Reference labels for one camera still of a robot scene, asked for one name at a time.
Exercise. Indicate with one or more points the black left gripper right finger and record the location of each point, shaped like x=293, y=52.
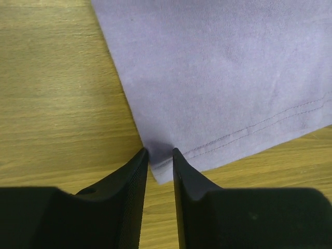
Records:
x=209, y=216

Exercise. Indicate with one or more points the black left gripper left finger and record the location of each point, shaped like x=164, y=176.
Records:
x=106, y=214

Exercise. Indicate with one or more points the lavender t shirt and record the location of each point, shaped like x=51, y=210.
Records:
x=220, y=80

